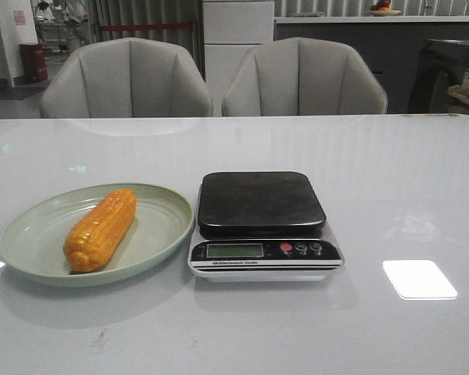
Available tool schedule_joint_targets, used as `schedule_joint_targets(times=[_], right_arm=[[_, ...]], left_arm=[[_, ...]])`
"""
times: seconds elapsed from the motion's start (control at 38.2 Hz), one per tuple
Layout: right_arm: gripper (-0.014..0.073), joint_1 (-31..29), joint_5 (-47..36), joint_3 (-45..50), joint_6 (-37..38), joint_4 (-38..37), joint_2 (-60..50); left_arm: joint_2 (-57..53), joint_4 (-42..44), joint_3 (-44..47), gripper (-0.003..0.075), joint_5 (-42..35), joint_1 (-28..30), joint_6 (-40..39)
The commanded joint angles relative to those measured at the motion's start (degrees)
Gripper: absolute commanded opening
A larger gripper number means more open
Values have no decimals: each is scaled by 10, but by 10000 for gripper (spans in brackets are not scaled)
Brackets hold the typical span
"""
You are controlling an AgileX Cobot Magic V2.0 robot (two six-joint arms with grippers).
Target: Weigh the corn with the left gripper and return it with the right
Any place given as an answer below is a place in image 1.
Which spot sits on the orange corn cob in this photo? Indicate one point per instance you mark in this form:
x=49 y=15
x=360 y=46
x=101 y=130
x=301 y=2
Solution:
x=92 y=241

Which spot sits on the black silver kitchen scale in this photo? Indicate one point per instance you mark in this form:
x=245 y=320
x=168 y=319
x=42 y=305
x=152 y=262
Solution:
x=262 y=226

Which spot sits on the right grey upholstered chair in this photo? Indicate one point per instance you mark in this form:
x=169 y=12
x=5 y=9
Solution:
x=301 y=76

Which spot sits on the grey upholstered chair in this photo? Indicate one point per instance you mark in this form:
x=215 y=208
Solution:
x=301 y=76
x=125 y=78

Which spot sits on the left grey upholstered chair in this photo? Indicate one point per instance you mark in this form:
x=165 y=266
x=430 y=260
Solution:
x=125 y=78

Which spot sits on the white drawer cabinet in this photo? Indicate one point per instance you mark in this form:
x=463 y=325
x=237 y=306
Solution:
x=227 y=23

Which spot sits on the pale green round plate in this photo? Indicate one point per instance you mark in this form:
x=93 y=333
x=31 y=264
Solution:
x=33 y=243

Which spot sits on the dark grey counter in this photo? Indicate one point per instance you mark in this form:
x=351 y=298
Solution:
x=390 y=45

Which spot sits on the walking person in background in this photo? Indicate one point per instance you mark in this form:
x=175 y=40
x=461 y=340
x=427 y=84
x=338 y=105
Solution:
x=77 y=17

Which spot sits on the fruit bowl on counter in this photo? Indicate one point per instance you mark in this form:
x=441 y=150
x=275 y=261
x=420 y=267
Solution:
x=383 y=8

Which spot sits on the red bin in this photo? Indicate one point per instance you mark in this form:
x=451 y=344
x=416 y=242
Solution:
x=33 y=61

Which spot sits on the dark appliance at right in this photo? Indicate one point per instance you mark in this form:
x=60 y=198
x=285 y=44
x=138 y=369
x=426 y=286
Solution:
x=441 y=64

